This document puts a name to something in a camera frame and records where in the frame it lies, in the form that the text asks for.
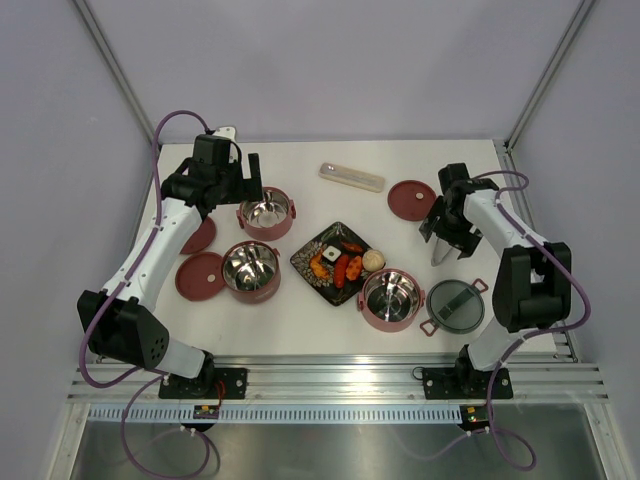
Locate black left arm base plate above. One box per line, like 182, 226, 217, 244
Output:
158, 368, 249, 400

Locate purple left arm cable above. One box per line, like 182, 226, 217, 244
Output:
77, 109, 221, 475

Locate red sausage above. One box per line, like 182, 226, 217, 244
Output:
333, 254, 349, 289

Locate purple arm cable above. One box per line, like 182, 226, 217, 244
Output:
77, 109, 221, 475
389, 169, 591, 472

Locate pink bowl with handles right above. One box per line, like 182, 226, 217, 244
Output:
356, 269, 426, 333

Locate slotted white cable duct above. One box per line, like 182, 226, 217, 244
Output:
88, 404, 462, 425

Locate white sushi cube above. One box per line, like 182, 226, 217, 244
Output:
322, 246, 342, 263

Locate right aluminium post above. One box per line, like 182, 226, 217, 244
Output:
504, 0, 599, 154

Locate metal food tongs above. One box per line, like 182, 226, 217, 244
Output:
431, 238, 452, 267

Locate grey transparent lid red handles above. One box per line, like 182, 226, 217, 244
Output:
419, 278, 489, 337

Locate white steamed bun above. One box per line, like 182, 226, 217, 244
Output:
362, 249, 386, 272

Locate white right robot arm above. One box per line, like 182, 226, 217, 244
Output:
419, 163, 572, 396

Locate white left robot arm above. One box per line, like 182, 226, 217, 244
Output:
77, 127, 262, 398

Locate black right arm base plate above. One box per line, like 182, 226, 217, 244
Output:
411, 366, 514, 400

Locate black floral square plate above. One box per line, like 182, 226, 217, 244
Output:
290, 221, 372, 306

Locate dark pink bowl front left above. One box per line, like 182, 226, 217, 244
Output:
221, 240, 281, 305

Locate dark red lid front left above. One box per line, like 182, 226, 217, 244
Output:
175, 252, 225, 302

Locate left aluminium post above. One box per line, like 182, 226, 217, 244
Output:
70, 0, 154, 143

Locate dark red lid under arm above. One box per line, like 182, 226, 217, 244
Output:
180, 217, 217, 255

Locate pink bowl back left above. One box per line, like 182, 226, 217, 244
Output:
236, 187, 297, 242

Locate dark red lid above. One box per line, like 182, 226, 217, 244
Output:
387, 180, 437, 222
175, 252, 225, 302

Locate orange roasted meat piece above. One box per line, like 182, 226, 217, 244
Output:
309, 252, 332, 281

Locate orange fried chicken piece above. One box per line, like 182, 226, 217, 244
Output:
345, 256, 363, 281

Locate aluminium front rail frame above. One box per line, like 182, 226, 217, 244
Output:
66, 353, 611, 405

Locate orange shrimp food piece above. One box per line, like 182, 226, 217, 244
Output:
342, 242, 364, 253

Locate aluminium post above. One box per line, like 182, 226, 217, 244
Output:
70, 0, 154, 143
504, 0, 599, 154

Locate dark red lid right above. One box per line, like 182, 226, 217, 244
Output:
387, 180, 437, 222

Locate beige cutlery case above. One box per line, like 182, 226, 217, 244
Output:
318, 163, 385, 193

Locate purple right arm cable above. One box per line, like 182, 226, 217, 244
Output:
389, 169, 591, 472

